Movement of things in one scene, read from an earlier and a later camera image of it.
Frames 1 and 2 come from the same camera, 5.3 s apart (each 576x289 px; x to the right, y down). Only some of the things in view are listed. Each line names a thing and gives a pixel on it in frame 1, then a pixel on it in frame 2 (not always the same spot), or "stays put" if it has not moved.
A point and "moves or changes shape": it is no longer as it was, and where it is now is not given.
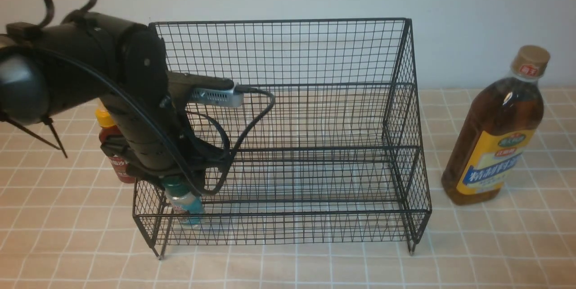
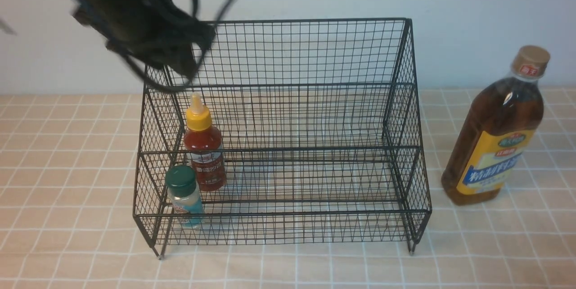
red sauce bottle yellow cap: x=107 y=119 moves or changes shape
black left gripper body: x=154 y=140 -> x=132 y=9
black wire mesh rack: x=322 y=124 stays put
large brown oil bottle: x=494 y=131 stays put
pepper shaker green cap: x=189 y=207 stays put
